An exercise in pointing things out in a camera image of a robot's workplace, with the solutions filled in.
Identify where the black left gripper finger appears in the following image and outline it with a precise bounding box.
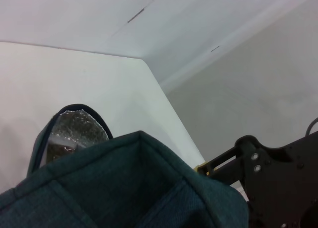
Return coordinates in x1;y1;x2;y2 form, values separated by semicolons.
196;135;268;189

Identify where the dark teal insulated lunch bag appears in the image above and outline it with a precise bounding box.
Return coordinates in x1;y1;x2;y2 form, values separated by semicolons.
0;103;249;228

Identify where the clear plastic container blue seal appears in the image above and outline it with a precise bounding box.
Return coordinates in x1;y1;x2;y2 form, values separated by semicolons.
46;135;79;163

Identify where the dark left wrist cable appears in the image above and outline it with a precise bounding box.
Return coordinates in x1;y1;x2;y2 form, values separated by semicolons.
305;116;318;137

